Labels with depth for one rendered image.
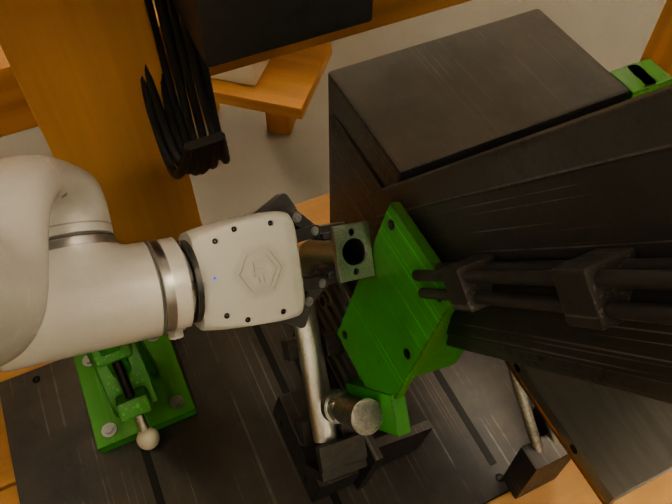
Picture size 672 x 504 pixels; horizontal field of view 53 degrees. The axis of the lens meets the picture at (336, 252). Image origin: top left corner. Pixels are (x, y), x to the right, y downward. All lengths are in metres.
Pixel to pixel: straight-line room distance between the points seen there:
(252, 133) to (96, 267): 2.02
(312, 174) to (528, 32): 1.58
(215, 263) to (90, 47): 0.26
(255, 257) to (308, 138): 1.93
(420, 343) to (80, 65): 0.43
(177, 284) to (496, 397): 0.52
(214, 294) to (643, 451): 0.42
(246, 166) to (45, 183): 1.96
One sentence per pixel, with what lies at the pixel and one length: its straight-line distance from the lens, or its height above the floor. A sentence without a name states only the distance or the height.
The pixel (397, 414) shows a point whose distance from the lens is 0.70.
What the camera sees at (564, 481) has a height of 0.90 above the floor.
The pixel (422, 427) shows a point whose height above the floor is 0.96.
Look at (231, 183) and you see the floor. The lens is 2.39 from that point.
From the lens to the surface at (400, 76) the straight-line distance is 0.81.
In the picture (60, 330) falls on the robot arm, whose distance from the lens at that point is 0.56.
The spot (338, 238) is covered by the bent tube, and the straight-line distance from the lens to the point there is 0.64.
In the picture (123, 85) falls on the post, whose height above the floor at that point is 1.28.
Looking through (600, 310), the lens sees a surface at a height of 1.45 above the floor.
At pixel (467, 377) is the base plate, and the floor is 0.90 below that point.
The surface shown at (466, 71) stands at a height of 1.24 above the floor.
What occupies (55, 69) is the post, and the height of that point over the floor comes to 1.32.
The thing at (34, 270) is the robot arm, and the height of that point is 1.41.
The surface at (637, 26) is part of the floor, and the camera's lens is 3.31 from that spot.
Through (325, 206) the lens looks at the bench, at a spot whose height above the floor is 0.88.
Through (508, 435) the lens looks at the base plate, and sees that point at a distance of 0.93.
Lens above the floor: 1.74
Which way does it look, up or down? 54 degrees down
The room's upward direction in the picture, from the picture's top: straight up
